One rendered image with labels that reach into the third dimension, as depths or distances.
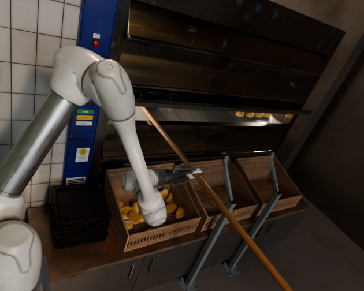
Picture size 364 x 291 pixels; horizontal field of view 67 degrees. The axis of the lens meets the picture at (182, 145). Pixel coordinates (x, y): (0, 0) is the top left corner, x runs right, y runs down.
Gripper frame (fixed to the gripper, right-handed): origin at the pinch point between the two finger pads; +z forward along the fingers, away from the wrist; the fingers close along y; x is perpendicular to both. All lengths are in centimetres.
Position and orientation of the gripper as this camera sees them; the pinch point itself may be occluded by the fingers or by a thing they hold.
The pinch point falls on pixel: (195, 173)
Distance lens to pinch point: 149.6
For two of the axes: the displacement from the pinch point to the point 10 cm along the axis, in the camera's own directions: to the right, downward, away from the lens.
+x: 4.8, 5.7, -6.7
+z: 8.2, -0.3, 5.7
